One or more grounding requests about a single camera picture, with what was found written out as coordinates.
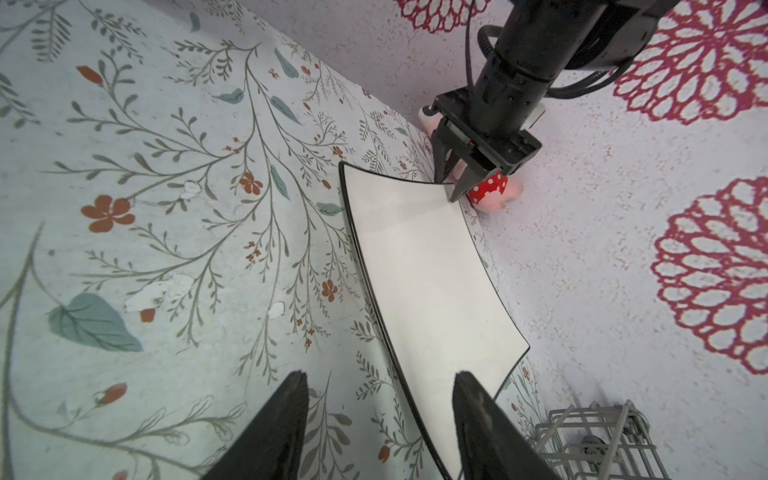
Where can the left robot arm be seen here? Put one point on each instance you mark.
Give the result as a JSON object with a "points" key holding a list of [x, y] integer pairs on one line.
{"points": [[546, 49]]}

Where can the pink pig plush toy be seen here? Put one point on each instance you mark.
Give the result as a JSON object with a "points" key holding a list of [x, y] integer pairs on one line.
{"points": [[492, 195]]}

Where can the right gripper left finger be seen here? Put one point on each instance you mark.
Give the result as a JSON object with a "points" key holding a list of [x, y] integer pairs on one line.
{"points": [[270, 447]]}

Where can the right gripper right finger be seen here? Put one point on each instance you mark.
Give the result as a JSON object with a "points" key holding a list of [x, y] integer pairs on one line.
{"points": [[490, 447]]}

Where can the grey wire dish rack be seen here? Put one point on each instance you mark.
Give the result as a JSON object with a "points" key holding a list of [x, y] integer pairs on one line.
{"points": [[599, 442]]}

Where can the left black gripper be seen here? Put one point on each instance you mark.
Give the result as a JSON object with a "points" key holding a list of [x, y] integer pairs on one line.
{"points": [[481, 132]]}

